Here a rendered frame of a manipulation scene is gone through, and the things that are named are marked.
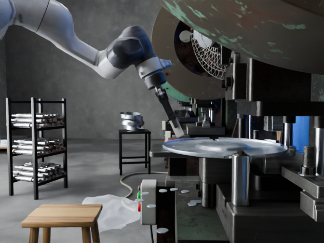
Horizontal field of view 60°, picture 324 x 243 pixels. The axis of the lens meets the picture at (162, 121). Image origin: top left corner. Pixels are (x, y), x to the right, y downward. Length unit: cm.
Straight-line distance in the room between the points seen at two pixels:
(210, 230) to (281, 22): 41
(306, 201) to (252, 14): 35
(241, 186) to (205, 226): 12
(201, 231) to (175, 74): 155
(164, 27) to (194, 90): 49
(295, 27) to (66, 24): 72
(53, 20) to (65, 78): 696
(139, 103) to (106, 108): 88
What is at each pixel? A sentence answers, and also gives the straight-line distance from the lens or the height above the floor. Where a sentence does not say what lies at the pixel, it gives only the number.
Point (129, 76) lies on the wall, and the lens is 740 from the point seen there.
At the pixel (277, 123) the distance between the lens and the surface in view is 70.
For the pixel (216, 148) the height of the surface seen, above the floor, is 79.
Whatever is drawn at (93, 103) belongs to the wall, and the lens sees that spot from 756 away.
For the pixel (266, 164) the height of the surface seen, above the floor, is 76.
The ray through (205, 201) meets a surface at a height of 66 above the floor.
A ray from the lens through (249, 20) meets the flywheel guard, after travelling 29.
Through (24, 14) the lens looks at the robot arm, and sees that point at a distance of 88.
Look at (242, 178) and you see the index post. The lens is 52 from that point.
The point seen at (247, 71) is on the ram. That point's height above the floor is 96.
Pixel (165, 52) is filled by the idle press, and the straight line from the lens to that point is 203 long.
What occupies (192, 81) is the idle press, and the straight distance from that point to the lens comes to 201.
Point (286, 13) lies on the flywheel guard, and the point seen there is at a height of 95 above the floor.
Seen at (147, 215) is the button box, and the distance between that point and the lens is 95.
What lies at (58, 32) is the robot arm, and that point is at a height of 109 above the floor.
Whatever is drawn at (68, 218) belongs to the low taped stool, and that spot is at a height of 33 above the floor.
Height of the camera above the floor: 88
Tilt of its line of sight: 3 degrees down
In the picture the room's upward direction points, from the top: straight up
